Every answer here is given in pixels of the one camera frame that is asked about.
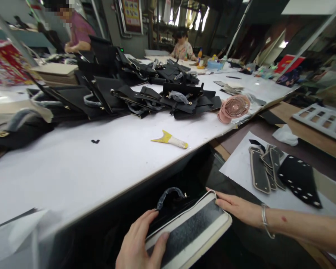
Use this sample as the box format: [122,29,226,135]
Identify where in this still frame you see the person's right hand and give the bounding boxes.
[214,191,265,228]

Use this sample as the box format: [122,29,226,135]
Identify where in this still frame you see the person's left hand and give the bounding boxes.
[115,208,170,269]

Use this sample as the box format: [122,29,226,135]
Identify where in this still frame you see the person's right thumb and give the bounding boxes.
[215,198,236,218]

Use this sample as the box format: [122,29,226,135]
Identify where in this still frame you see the person's right index finger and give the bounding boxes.
[214,191,243,203]

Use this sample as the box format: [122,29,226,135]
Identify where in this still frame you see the person's left fingers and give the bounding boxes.
[131,208,159,236]

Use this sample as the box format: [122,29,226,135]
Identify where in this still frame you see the person's left thumb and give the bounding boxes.
[147,232,170,256]

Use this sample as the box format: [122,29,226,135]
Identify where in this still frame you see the black handbag with cream edge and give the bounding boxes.
[144,187,233,269]

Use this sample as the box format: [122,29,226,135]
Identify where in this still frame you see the white paper sheet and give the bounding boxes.
[218,130,336,218]

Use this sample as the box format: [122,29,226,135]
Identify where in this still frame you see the pile of cream-edged black strips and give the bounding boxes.
[248,145,287,194]

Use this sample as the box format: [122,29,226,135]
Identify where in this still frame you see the black leather piece with rivets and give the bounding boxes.
[277,154,323,210]

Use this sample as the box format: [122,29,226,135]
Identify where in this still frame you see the yellow scraper tool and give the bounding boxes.
[150,130,189,150]

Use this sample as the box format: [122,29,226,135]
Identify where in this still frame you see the crumpled white paper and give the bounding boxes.
[272,124,299,146]

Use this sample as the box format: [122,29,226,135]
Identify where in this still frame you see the pink desk fan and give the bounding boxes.
[217,95,251,124]

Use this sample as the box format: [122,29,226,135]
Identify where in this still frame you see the pile of black handbags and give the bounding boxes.
[27,52,223,121]

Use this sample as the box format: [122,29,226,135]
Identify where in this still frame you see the blue basket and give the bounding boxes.
[206,60,225,71]

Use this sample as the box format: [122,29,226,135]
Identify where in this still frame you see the white plastic sheet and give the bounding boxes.
[0,208,50,263]

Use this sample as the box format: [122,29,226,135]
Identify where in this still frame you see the red box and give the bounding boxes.
[275,54,306,75]

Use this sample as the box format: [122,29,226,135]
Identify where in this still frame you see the black handbag with gold clasp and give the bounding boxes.
[0,108,56,164]

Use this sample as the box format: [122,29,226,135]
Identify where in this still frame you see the stack of beige boards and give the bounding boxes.
[30,62,80,86]

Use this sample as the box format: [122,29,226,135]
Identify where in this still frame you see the black chair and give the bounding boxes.
[88,34,113,68]

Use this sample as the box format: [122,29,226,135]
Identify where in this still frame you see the red patterned bag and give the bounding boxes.
[0,38,43,86]

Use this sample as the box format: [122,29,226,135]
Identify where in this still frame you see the white frame with square holes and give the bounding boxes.
[292,103,336,138]

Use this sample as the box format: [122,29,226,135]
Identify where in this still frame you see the framed wall poster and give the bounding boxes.
[118,0,144,36]

